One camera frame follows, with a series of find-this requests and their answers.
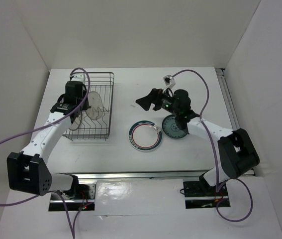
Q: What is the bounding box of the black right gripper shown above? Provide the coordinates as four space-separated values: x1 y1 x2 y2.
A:
136 87 180 116

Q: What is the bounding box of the aluminium rail right edge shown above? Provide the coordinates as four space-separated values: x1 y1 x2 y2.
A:
216 69 259 179

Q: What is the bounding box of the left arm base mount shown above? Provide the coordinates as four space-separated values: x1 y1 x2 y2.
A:
48 183 96 212

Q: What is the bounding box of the aluminium rail edge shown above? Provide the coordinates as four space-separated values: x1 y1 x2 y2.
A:
216 69 259 179
51 170 206 183

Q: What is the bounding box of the grey wire dish rack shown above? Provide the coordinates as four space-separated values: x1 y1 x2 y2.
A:
63 71 114 141

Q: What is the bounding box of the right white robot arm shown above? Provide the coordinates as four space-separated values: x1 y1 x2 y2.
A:
136 88 260 195

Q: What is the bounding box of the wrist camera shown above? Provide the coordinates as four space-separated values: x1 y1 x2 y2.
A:
163 75 176 93
70 72 86 84

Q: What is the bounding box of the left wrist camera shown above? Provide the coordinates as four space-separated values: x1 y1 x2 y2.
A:
70 72 86 84

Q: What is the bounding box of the clear glass plate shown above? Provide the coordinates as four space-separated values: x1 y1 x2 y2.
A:
85 91 103 120

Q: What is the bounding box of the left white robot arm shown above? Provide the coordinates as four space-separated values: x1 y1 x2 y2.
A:
6 80 90 199

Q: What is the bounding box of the white plate green red rim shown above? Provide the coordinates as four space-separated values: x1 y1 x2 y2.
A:
128 120 163 152

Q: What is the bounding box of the aluminium rail front edge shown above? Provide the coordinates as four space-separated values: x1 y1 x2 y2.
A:
51 170 206 183

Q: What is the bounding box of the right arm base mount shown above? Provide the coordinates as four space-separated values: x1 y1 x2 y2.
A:
180 181 230 209

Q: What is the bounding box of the blue floral green plate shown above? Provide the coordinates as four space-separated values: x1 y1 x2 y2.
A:
162 115 187 139

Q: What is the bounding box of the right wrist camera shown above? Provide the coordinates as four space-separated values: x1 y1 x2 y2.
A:
163 75 176 93

